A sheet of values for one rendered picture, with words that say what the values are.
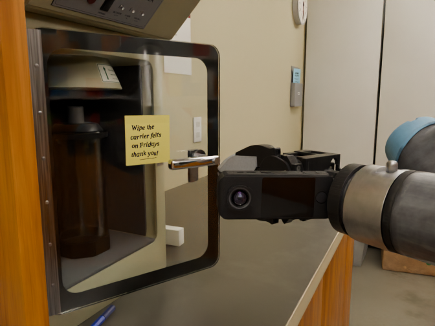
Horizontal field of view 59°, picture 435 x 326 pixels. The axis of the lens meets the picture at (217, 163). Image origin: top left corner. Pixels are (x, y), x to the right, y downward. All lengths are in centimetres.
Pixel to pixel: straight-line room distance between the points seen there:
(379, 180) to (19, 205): 36
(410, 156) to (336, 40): 307
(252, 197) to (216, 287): 43
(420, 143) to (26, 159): 43
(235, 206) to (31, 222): 23
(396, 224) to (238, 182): 14
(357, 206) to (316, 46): 323
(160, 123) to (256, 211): 29
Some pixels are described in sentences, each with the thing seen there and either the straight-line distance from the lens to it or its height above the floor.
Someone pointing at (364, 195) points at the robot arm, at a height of 122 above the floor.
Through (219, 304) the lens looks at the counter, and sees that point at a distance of 72.
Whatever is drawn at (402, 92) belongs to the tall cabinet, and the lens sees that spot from 344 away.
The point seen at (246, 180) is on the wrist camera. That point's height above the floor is 122.
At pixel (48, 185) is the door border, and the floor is 118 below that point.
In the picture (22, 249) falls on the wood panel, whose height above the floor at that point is 114.
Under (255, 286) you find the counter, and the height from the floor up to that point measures 94.
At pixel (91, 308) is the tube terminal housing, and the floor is 95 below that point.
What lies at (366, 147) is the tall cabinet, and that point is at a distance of 348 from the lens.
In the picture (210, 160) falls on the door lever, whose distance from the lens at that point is 62.
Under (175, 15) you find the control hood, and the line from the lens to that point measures 74.
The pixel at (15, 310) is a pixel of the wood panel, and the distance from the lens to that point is 51.
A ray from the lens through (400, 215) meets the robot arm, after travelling 34.
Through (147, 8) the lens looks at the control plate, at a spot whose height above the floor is 144.
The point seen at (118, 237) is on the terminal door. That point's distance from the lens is 62.
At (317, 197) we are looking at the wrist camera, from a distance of 39.
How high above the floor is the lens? 130
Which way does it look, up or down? 9 degrees down
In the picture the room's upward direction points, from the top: straight up
